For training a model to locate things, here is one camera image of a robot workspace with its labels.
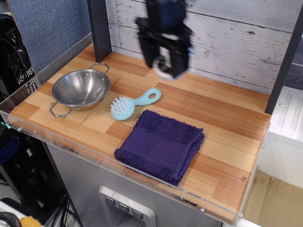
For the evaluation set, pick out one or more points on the yellow object at bottom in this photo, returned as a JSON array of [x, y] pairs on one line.
[[29, 222]]

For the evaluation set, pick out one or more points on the dark grey left post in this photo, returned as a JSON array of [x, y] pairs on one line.
[[99, 28]]

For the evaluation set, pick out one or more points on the silver panel with buttons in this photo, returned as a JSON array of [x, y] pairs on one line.
[[122, 211]]

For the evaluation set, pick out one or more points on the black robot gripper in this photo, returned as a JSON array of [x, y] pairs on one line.
[[164, 27]]

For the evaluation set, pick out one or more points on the dark grey post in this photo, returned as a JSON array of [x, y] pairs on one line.
[[99, 28], [286, 63]]

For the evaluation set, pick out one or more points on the dark grey right post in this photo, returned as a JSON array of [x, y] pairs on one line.
[[286, 63]]

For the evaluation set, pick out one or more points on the light blue scrub brush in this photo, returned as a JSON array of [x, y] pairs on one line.
[[122, 108]]

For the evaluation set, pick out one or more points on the black plastic crate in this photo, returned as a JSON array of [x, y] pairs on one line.
[[15, 66]]

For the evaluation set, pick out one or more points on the purple folded towel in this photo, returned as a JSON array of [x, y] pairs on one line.
[[160, 146]]

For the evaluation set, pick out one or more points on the clear acrylic table guard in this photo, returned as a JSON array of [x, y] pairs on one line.
[[82, 146]]

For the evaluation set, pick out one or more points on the stainless steel pot with handles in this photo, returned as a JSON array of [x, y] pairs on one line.
[[81, 89]]

